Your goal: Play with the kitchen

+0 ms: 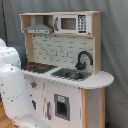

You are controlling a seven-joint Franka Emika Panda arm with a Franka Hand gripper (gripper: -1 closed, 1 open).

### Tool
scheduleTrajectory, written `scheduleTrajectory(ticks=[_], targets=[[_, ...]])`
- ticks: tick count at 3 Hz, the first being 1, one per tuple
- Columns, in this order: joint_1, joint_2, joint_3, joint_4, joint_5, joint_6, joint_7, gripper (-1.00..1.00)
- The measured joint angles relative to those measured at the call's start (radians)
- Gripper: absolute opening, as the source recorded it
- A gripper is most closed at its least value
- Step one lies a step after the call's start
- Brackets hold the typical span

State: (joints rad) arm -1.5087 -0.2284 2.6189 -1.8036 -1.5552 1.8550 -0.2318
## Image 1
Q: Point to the right red stove knob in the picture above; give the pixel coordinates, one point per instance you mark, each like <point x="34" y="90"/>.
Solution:
<point x="33" y="84"/>

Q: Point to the oven door with window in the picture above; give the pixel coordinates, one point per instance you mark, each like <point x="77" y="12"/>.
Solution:
<point x="34" y="104"/>

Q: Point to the black toy faucet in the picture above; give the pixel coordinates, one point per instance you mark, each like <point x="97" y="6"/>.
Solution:
<point x="80" y="65"/>

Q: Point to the wooden toy kitchen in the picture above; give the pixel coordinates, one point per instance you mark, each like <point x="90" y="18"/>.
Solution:
<point x="61" y="50"/>

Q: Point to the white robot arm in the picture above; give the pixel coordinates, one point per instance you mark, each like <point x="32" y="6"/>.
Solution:
<point x="14" y="90"/>

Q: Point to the cabinet door with dispenser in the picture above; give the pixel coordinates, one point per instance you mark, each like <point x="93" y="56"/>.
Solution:
<point x="63" y="106"/>

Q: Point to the grey toy sink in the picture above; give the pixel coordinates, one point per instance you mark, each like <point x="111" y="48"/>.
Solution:
<point x="60" y="74"/>

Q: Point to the black stove top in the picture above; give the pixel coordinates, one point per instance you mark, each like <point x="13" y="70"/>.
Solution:
<point x="38" y="67"/>

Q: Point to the small steel pot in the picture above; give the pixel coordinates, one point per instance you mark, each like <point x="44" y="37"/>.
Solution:
<point x="73" y="75"/>

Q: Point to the white microwave door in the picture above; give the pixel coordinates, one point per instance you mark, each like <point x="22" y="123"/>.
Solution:
<point x="78" y="24"/>

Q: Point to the grey range hood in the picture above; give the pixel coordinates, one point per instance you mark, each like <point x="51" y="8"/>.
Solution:
<point x="38" y="27"/>

